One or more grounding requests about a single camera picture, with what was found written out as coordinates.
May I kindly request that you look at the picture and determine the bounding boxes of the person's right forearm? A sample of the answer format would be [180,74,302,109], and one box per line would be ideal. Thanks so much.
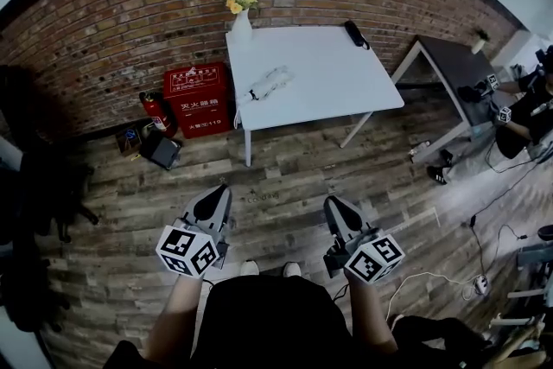
[345,271,399,356]

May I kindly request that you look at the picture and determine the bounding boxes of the black carrying case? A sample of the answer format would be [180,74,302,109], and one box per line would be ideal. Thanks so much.
[139,129,183,171]

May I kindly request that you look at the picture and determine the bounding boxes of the small brown cardboard box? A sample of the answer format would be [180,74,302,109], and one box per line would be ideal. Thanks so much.
[114,124,143,158]

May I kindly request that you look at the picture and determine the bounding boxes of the wooden rack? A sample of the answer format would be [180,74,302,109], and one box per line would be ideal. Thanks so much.
[486,227,553,369]

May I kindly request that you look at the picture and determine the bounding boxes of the white power adapter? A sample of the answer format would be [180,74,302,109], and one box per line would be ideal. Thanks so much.
[461,275,490,302]

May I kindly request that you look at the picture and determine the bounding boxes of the small potted plant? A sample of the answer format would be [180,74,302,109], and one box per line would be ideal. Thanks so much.
[470,27,492,55]

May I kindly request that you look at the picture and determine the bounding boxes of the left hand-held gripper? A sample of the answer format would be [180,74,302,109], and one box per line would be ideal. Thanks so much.
[155,183,233,280]

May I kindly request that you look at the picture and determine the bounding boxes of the white cable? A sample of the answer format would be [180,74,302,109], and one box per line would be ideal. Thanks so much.
[384,270,476,321]

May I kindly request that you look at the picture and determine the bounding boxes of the red fire extinguisher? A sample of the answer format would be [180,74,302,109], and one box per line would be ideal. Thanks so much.
[138,91,179,140]

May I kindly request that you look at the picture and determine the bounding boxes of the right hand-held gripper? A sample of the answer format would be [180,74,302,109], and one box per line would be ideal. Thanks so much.
[322,195,406,286]

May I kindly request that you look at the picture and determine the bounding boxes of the black cable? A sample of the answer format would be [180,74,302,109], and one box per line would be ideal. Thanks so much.
[467,140,546,286]

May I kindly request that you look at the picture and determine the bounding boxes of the person's left forearm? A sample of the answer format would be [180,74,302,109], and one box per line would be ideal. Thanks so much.
[142,271,205,365]

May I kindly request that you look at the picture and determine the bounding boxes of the person's black clothing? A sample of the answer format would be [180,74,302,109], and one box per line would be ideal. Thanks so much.
[102,273,492,369]

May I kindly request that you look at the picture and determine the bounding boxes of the red fire equipment box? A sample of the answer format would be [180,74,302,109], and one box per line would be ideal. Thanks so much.
[162,61,231,140]

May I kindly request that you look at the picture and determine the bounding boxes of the dark table with white legs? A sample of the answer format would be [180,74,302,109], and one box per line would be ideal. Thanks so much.
[390,34,503,164]

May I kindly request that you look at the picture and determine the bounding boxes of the white vase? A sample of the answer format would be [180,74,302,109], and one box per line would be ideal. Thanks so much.
[231,9,254,45]

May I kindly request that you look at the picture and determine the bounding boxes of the person's left white shoe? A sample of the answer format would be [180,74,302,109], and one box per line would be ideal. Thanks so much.
[238,259,261,277]

